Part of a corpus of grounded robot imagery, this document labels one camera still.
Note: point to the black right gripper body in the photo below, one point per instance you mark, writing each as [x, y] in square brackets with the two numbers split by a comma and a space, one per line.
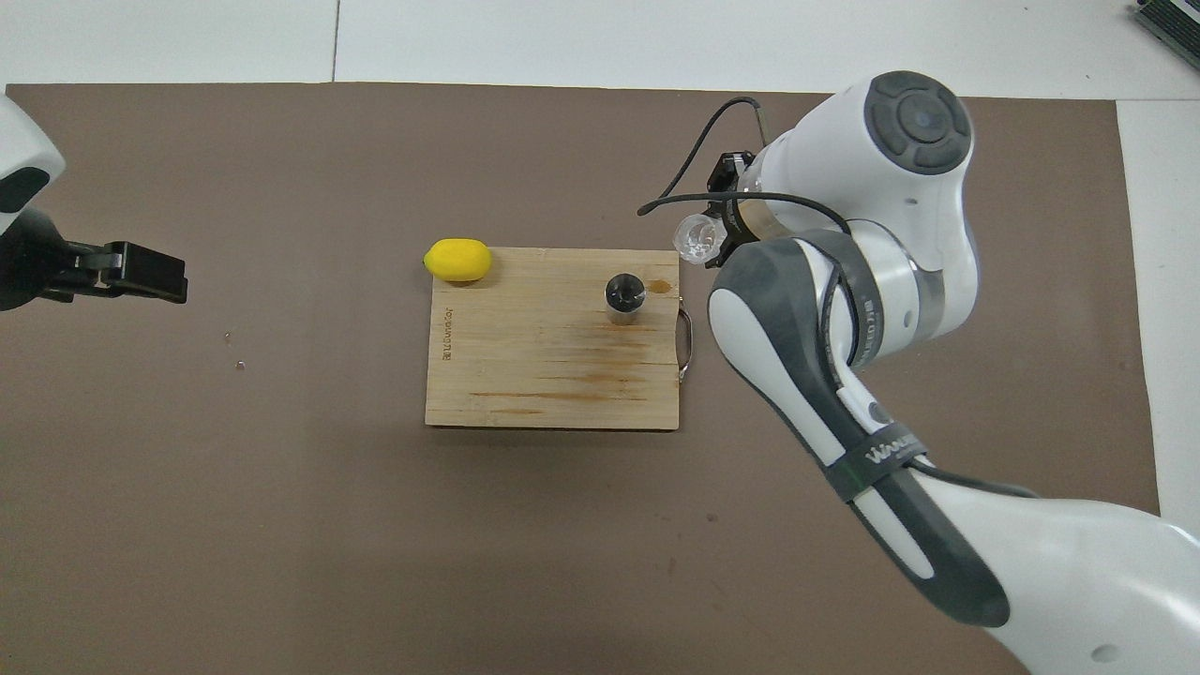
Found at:
[729, 176]

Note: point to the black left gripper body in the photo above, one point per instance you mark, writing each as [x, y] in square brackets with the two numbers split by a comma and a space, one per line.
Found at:
[37, 267]

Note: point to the small clear glass cup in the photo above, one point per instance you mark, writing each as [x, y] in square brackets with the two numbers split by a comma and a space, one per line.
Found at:
[697, 237]

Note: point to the steel double jigger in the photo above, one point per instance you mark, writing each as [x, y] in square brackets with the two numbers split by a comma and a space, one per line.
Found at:
[625, 292]

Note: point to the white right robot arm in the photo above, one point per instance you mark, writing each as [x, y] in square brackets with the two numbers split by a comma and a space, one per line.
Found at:
[937, 234]

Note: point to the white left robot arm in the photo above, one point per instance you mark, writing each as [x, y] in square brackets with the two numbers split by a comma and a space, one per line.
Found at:
[19, 141]

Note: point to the bamboo cutting board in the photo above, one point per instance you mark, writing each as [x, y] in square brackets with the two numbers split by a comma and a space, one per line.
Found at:
[544, 356]

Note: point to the yellow lemon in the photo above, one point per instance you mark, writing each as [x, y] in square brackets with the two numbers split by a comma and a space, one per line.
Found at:
[457, 260]

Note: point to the brown table mat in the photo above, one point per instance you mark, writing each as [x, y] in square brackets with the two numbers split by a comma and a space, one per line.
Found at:
[375, 544]

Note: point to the grey ribbed device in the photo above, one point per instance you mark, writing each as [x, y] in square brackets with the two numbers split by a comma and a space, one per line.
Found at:
[1172, 19]

